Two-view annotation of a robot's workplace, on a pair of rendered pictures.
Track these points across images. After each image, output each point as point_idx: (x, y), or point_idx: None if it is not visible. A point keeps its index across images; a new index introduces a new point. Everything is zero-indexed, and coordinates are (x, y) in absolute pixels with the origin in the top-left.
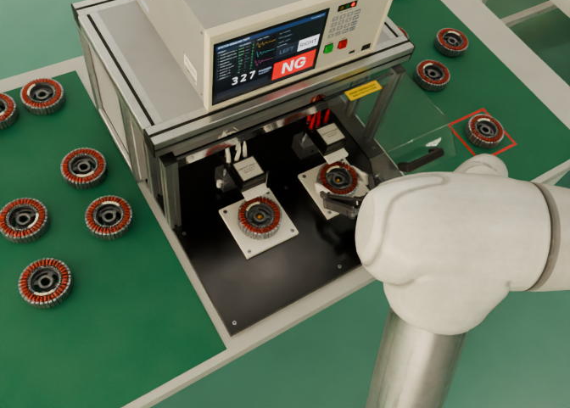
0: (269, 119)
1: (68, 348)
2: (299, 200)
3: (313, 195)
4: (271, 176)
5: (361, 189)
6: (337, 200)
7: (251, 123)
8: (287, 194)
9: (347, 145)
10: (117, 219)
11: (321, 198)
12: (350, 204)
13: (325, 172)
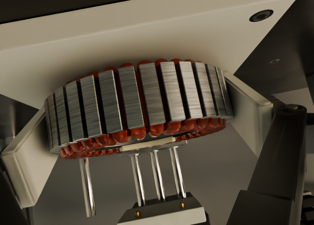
0: (199, 141)
1: None
2: (286, 39)
3: (243, 60)
4: (270, 74)
5: (12, 78)
6: (303, 172)
7: (239, 142)
8: (293, 50)
9: (31, 118)
10: None
11: (228, 55)
12: (295, 224)
13: (182, 138)
